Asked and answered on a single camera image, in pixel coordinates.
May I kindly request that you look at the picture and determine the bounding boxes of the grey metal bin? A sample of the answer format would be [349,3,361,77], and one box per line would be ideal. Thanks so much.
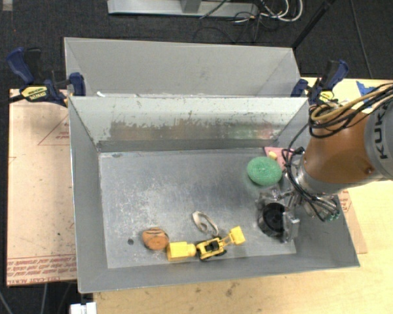
[64,37,361,294]

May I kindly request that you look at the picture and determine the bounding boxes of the pale grey band loop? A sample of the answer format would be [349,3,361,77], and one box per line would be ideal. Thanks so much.
[191,210,220,237]

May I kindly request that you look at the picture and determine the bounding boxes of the brown cardboard board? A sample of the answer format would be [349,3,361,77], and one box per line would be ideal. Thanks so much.
[6,88,369,287]

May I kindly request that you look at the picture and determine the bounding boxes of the orange-brown toy cookie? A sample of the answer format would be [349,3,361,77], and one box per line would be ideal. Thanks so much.
[141,227,170,251]

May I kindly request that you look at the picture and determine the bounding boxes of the yellow toy bulldozer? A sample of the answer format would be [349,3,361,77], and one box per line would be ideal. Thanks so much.
[195,226,246,262]

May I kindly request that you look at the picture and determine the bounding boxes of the pink flat toy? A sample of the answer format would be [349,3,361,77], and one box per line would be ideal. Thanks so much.
[263,146,294,173]

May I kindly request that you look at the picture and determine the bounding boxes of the yellow block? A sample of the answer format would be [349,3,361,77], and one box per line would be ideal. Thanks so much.
[166,241,197,262]

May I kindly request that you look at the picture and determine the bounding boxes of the green round scrubber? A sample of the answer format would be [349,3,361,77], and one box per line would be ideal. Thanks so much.
[246,156,282,187]

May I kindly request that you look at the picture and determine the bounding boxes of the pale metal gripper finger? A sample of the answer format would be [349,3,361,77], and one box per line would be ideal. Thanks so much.
[282,209,301,243]
[256,190,284,206]

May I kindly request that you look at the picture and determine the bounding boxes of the black round cap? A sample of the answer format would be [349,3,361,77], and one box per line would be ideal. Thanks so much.
[257,202,286,237]

